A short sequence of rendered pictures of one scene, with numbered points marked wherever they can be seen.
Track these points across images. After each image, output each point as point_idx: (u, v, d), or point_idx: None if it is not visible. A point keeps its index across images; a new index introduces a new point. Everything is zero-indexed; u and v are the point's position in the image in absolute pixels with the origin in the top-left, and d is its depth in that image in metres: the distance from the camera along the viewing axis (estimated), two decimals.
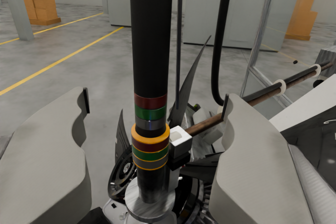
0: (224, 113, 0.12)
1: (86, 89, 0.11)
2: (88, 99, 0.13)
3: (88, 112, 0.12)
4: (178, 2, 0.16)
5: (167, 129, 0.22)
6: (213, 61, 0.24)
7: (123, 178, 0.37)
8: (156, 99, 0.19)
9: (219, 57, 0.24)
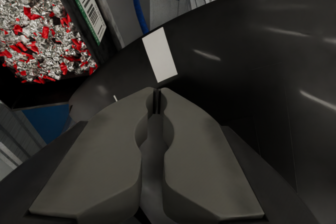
0: (160, 108, 0.12)
1: (156, 91, 0.11)
2: (156, 100, 0.13)
3: (154, 113, 0.12)
4: None
5: None
6: None
7: None
8: None
9: None
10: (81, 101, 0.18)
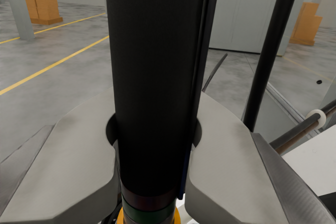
0: None
1: None
2: None
3: None
4: (202, 22, 0.07)
5: (176, 221, 0.14)
6: (249, 106, 0.15)
7: None
8: (159, 197, 0.10)
9: (260, 101, 0.15)
10: None
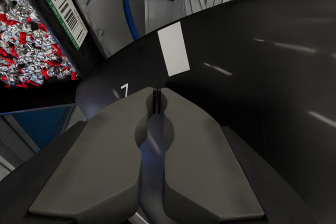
0: (160, 108, 0.12)
1: (156, 91, 0.11)
2: (156, 100, 0.13)
3: (154, 113, 0.12)
4: None
5: None
6: None
7: None
8: None
9: None
10: None
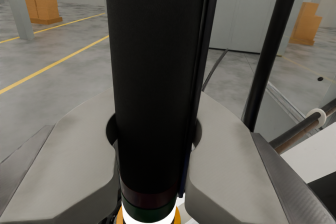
0: None
1: None
2: None
3: None
4: (204, 16, 0.07)
5: (177, 219, 0.14)
6: (250, 104, 0.15)
7: (115, 208, 0.33)
8: (159, 195, 0.10)
9: (261, 99, 0.15)
10: None
